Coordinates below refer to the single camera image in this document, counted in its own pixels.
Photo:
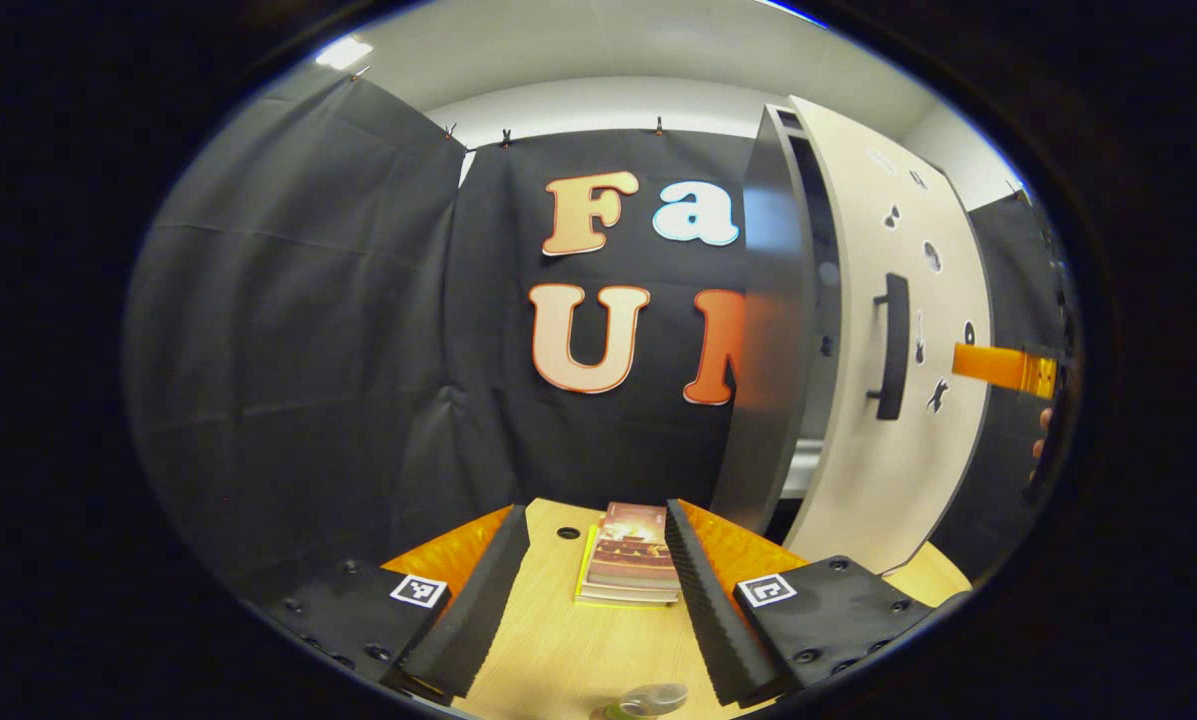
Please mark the white cabinet shelf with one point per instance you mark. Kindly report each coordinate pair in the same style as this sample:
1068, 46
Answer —
803, 470

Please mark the long ceiling light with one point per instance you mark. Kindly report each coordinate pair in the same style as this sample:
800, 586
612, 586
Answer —
343, 52

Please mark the green label bottle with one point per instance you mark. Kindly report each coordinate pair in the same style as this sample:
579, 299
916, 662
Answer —
648, 700

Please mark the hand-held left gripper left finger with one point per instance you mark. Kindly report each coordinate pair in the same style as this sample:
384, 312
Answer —
483, 610

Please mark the beige cabinet door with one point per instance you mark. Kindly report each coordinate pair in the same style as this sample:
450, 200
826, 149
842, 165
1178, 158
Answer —
858, 480

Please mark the black backdrop cloth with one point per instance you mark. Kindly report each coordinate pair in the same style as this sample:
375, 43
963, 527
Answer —
288, 330
498, 400
998, 450

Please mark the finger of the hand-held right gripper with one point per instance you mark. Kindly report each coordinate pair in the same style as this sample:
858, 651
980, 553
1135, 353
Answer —
988, 365

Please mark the grey cabinet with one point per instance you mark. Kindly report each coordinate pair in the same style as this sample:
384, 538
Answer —
768, 400

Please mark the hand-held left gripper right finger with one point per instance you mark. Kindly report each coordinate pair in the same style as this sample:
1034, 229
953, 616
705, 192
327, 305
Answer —
713, 620

